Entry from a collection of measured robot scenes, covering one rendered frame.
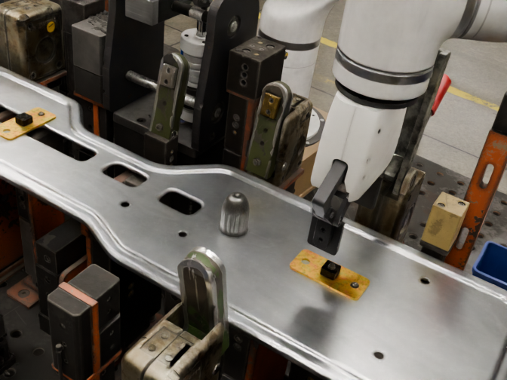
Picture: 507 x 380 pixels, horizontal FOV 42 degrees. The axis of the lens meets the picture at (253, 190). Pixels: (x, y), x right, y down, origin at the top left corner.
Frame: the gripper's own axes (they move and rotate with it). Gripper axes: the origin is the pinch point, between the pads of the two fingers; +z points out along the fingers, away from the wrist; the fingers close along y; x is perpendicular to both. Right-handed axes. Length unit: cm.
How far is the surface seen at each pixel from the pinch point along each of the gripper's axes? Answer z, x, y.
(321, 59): 112, -112, -257
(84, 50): 4, -50, -15
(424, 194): 39, -5, -68
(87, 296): 8.7, -18.5, 18.0
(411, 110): -6.2, 0.0, -14.9
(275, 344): 8.0, 0.2, 12.1
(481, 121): 111, -21, -253
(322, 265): 7.5, -1.1, -0.2
